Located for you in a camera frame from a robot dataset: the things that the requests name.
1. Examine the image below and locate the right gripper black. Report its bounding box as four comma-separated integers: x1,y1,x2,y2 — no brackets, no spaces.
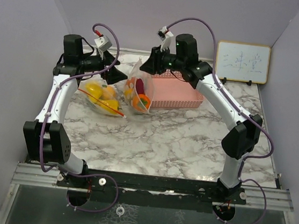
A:
140,43,186,78

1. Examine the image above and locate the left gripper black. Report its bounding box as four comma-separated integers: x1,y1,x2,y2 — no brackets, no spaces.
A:
77,45,130,85

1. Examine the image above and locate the yellow orange peach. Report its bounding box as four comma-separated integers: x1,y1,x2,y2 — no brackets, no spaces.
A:
101,85,116,100

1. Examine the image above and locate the clear bag red zipper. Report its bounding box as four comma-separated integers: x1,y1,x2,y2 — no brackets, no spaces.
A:
78,80,127,118

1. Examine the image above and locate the yellow orange fruit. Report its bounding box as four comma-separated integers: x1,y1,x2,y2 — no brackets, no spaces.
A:
85,82,103,104

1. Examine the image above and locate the dark red fruit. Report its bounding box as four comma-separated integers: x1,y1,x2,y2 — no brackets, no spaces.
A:
135,78,145,95

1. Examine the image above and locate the yellow bell pepper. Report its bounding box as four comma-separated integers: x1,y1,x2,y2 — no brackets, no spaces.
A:
99,99,120,114

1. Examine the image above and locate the clear bag white zipper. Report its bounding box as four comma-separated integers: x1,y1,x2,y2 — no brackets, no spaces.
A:
123,58,155,114

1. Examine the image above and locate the orange persimmon green leaf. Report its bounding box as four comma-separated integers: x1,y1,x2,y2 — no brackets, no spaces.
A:
132,94,151,112

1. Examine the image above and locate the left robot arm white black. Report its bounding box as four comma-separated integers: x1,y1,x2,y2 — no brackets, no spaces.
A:
23,34,127,187

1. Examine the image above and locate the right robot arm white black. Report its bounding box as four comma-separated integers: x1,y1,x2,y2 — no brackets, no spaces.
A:
140,30,262,203

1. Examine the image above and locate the pink plastic basket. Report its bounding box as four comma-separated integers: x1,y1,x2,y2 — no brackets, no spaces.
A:
151,71,203,109

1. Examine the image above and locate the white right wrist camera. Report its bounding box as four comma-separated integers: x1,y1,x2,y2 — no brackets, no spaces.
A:
157,26,174,52

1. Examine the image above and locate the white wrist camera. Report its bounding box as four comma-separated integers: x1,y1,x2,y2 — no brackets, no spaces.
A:
157,26,174,52
94,35,112,53

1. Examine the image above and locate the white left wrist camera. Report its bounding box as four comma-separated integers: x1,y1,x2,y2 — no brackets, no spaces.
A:
94,35,112,53

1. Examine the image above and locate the small whiteboard wooden frame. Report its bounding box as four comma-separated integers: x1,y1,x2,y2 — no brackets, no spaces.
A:
215,41,271,84

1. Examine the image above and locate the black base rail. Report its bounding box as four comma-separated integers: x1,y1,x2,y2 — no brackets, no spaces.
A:
56,169,246,213

